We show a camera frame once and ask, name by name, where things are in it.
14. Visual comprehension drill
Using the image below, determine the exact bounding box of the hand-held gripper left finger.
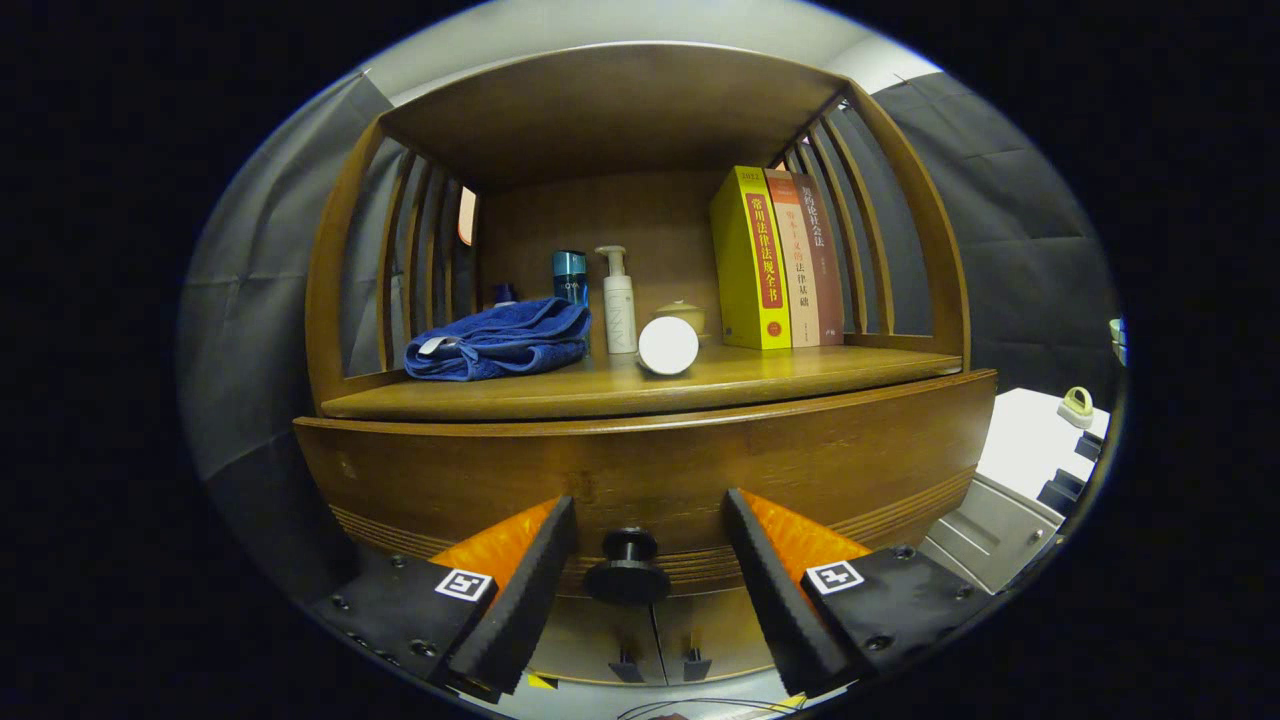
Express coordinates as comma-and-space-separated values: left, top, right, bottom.
305, 495, 579, 701

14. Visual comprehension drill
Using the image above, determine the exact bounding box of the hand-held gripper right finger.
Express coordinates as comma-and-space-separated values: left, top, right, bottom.
722, 488, 1001, 699

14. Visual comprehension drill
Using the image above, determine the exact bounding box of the white green tube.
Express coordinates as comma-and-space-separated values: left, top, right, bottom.
637, 315, 701, 377

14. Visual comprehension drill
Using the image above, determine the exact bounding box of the wooden cabinet door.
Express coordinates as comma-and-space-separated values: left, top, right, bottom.
655, 590, 781, 681
530, 595, 661, 686

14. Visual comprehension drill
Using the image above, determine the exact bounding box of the wooden countertop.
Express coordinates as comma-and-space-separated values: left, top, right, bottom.
320, 343, 964, 421

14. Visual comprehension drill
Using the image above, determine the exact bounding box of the wooden cabinet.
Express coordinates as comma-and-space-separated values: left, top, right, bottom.
303, 42, 973, 691

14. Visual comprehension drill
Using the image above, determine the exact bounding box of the blue folded towel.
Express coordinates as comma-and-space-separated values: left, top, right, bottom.
403, 297, 593, 383

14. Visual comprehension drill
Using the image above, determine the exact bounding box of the white side table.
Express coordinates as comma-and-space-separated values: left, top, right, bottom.
918, 388, 1113, 596

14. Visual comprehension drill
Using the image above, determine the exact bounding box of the black tray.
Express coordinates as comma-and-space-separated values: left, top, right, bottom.
1037, 467, 1088, 518

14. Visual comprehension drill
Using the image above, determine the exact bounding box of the white pump bottle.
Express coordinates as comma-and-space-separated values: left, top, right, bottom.
596, 245, 638, 355

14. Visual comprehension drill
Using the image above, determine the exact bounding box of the beige lidded tea bowl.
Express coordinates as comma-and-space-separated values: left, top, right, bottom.
655, 300, 707, 338

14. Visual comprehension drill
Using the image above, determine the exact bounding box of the teal blue bottle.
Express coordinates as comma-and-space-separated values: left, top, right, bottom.
552, 250, 589, 307

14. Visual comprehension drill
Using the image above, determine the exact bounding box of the beige orange book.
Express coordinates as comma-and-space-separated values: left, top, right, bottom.
765, 168, 821, 349

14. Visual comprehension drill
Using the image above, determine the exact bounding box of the brown book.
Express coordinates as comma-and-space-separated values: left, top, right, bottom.
792, 172, 846, 347

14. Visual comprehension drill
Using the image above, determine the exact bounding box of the thick yellow book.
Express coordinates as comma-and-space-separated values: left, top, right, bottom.
710, 166, 793, 351

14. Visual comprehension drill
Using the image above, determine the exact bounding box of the black cable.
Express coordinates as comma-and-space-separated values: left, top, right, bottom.
615, 697, 801, 720

